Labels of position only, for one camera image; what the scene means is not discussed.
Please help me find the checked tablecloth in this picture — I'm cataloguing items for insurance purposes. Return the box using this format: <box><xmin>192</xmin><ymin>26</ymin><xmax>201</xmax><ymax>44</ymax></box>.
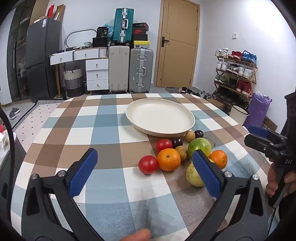
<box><xmin>10</xmin><ymin>93</ymin><xmax>278</xmax><ymax>241</ymax></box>

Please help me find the white bucket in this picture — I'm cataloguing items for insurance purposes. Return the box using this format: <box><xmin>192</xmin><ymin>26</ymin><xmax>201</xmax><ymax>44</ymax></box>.
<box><xmin>229</xmin><ymin>105</ymin><xmax>250</xmax><ymax>126</ymax></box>

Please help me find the small orange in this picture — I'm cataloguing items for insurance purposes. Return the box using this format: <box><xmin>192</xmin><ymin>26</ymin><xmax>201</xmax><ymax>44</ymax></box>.
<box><xmin>209</xmin><ymin>150</ymin><xmax>228</xmax><ymax>170</ymax></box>

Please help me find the patterned beige mat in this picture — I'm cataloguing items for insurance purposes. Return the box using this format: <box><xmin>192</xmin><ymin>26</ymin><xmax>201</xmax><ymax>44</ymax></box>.
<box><xmin>11</xmin><ymin>100</ymin><xmax>72</xmax><ymax>145</ymax></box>

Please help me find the black printed bag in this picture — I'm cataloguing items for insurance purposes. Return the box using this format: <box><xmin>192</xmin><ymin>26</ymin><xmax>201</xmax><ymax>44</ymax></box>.
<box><xmin>96</xmin><ymin>27</ymin><xmax>110</xmax><ymax>39</ymax></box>

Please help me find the dark grey refrigerator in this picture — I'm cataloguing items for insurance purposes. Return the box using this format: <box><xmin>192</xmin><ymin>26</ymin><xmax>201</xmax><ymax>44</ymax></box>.
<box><xmin>26</xmin><ymin>19</ymin><xmax>62</xmax><ymax>102</ymax></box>

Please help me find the teal suitcase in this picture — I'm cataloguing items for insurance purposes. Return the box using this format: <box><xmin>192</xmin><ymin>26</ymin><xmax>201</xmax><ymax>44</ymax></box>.
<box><xmin>112</xmin><ymin>8</ymin><xmax>134</xmax><ymax>45</ymax></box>

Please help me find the dark glass cabinet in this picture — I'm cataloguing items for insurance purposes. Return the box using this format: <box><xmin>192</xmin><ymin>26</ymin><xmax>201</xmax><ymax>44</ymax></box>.
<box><xmin>6</xmin><ymin>9</ymin><xmax>30</xmax><ymax>102</ymax></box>

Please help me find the large cardboard box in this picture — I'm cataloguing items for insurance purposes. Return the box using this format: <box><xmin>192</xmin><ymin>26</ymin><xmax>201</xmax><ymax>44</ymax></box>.
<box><xmin>29</xmin><ymin>0</ymin><xmax>50</xmax><ymax>26</ymax></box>

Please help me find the black cable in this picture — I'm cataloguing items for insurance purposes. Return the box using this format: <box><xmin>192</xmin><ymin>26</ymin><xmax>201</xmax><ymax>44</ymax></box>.
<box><xmin>0</xmin><ymin>108</ymin><xmax>17</xmax><ymax>229</ymax></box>

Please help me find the beige suitcase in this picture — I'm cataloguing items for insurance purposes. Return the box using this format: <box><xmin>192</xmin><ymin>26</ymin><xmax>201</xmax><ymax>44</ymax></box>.
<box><xmin>109</xmin><ymin>46</ymin><xmax>130</xmax><ymax>93</ymax></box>

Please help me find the large orange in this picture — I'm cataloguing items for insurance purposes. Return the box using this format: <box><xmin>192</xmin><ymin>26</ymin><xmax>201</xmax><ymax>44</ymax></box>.
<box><xmin>157</xmin><ymin>148</ymin><xmax>181</xmax><ymax>172</ymax></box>

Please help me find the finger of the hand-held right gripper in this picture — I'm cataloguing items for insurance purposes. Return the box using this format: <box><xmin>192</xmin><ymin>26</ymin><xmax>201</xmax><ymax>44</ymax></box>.
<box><xmin>248</xmin><ymin>125</ymin><xmax>288</xmax><ymax>145</ymax></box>
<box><xmin>244</xmin><ymin>134</ymin><xmax>281</xmax><ymax>163</ymax></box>

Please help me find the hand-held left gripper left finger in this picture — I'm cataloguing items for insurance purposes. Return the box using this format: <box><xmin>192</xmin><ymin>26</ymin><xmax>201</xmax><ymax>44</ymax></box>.
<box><xmin>22</xmin><ymin>148</ymin><xmax>105</xmax><ymax>241</ymax></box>

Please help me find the red tomato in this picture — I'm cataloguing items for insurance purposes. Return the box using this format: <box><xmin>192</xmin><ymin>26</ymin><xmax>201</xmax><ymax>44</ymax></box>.
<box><xmin>138</xmin><ymin>155</ymin><xmax>159</xmax><ymax>175</ymax></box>
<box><xmin>156</xmin><ymin>138</ymin><xmax>173</xmax><ymax>153</ymax></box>

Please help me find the oval metal hoop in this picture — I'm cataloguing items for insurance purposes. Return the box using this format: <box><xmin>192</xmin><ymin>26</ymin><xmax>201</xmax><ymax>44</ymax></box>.
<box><xmin>65</xmin><ymin>29</ymin><xmax>97</xmax><ymax>49</ymax></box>

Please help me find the person's right hand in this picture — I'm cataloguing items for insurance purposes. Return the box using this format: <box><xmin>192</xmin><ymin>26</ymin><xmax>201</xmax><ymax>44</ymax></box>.
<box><xmin>265</xmin><ymin>163</ymin><xmax>296</xmax><ymax>198</ymax></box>

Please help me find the purple bag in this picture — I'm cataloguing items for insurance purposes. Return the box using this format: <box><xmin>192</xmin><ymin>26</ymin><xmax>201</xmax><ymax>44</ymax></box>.
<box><xmin>244</xmin><ymin>91</ymin><xmax>272</xmax><ymax>129</ymax></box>

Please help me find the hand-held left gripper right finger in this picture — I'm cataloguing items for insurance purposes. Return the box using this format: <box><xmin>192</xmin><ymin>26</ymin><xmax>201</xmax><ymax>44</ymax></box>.
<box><xmin>187</xmin><ymin>149</ymin><xmax>275</xmax><ymax>241</ymax></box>

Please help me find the pile of loose shoes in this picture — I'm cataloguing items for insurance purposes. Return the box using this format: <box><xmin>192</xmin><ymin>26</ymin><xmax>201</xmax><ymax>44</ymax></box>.
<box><xmin>180</xmin><ymin>86</ymin><xmax>217</xmax><ymax>100</ymax></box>

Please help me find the woven laundry basket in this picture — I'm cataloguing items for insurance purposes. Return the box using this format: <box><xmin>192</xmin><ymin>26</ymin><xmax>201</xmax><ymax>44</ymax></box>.
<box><xmin>63</xmin><ymin>66</ymin><xmax>83</xmax><ymax>98</ymax></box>

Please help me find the wooden door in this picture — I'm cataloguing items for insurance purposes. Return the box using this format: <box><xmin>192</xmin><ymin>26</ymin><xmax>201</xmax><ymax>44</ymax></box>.
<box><xmin>154</xmin><ymin>0</ymin><xmax>200</xmax><ymax>88</ymax></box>

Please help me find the person's left hand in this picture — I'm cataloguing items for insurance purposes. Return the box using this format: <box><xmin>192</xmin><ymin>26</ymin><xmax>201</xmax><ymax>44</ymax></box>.
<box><xmin>120</xmin><ymin>228</ymin><xmax>152</xmax><ymax>241</ymax></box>

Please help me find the yellow spotted guava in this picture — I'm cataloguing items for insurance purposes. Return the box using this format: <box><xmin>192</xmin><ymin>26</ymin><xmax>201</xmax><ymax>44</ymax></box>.
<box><xmin>186</xmin><ymin>159</ymin><xmax>215</xmax><ymax>187</ymax></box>

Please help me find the pale green guava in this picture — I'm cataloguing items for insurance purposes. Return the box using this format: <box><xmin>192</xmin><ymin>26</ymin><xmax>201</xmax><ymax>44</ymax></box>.
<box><xmin>187</xmin><ymin>138</ymin><xmax>212</xmax><ymax>160</ymax></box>

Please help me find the black red shoe box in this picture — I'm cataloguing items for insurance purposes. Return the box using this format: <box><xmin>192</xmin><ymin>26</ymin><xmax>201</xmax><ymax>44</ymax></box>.
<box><xmin>132</xmin><ymin>22</ymin><xmax>149</xmax><ymax>35</ymax></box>

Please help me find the brown patterned doormat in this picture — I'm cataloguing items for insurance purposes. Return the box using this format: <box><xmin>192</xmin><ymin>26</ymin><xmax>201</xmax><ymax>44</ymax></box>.
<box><xmin>262</xmin><ymin>116</ymin><xmax>278</xmax><ymax>131</ymax></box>

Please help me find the cream round plate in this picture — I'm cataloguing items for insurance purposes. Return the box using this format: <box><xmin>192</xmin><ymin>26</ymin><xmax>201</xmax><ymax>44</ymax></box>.
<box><xmin>125</xmin><ymin>98</ymin><xmax>196</xmax><ymax>137</ymax></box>

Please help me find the black case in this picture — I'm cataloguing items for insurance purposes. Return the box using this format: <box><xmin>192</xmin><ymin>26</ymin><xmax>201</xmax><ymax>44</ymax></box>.
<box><xmin>92</xmin><ymin>37</ymin><xmax>112</xmax><ymax>48</ymax></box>

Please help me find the shoe rack with shoes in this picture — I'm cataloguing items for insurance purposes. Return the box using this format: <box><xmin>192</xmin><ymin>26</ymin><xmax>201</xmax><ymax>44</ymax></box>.
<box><xmin>214</xmin><ymin>47</ymin><xmax>258</xmax><ymax>102</ymax></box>

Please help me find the flat cardboard box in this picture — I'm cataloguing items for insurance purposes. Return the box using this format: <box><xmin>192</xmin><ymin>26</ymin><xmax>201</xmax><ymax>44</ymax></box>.
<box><xmin>55</xmin><ymin>4</ymin><xmax>66</xmax><ymax>22</ymax></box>

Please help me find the white drawer desk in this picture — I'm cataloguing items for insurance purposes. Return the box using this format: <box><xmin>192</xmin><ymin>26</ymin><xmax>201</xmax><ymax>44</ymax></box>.
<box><xmin>49</xmin><ymin>47</ymin><xmax>109</xmax><ymax>91</ymax></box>

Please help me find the silver suitcase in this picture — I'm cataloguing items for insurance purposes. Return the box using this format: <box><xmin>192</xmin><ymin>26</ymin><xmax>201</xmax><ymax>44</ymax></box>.
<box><xmin>129</xmin><ymin>48</ymin><xmax>154</xmax><ymax>94</ymax></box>

